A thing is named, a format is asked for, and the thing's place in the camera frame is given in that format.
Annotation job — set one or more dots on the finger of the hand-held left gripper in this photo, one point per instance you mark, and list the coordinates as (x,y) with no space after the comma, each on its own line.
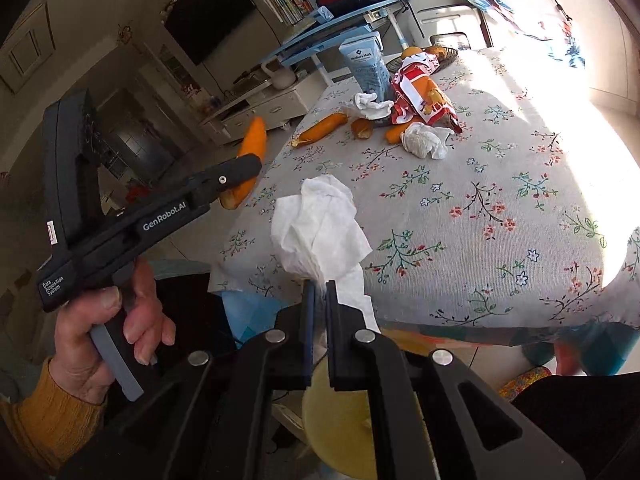
(230,172)

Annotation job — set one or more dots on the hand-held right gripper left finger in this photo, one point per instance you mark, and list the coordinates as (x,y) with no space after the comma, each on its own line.
(310,310)

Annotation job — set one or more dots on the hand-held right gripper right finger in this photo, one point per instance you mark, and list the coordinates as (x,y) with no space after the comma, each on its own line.
(331,310)

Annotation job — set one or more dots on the large white tissue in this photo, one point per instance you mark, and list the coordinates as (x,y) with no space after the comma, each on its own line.
(315,230)

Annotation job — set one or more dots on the brown bread piece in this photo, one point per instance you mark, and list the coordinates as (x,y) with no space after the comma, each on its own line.
(322,127)

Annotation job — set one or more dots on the yellow basin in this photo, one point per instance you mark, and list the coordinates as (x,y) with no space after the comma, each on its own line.
(345,425)

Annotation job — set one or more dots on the small white tissue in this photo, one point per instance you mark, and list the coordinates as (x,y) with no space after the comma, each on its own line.
(372,106)

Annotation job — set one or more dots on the blue and white pack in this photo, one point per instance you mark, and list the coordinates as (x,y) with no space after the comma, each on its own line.
(365,67)

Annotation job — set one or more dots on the round white tissue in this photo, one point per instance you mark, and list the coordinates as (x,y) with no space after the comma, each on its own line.
(425,141)

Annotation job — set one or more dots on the red and white snack wrapper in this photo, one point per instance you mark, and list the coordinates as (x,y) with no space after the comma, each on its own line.
(420,92)

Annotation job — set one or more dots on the person's left forearm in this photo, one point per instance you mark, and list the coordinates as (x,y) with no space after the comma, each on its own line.
(40,425)

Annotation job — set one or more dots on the person's left hand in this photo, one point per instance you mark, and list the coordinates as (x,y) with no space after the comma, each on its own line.
(75,350)

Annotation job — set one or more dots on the white television cabinet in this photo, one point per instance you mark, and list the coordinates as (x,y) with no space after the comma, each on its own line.
(270,105)

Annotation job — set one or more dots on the floral tablecloth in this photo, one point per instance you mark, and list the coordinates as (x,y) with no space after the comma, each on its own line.
(475,240)

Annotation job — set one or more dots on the black television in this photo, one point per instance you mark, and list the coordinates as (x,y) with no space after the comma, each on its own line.
(210,10)

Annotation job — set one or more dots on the blue study desk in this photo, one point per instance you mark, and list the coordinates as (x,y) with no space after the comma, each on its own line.
(330,30)

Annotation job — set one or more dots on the row of books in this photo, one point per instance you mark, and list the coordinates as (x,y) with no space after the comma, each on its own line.
(287,5)

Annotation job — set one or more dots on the light blue pouch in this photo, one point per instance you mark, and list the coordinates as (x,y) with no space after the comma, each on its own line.
(324,14)

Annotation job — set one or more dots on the colourful knitted slipper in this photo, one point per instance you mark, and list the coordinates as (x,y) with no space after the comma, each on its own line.
(527,380)

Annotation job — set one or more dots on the fruit bowl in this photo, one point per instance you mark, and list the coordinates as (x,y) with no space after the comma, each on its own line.
(447,55)

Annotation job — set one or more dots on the person's black pants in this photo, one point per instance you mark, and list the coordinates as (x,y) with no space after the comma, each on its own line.
(575,425)

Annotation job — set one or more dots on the white wall panel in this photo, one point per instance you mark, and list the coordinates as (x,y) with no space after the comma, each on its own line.
(27,45)

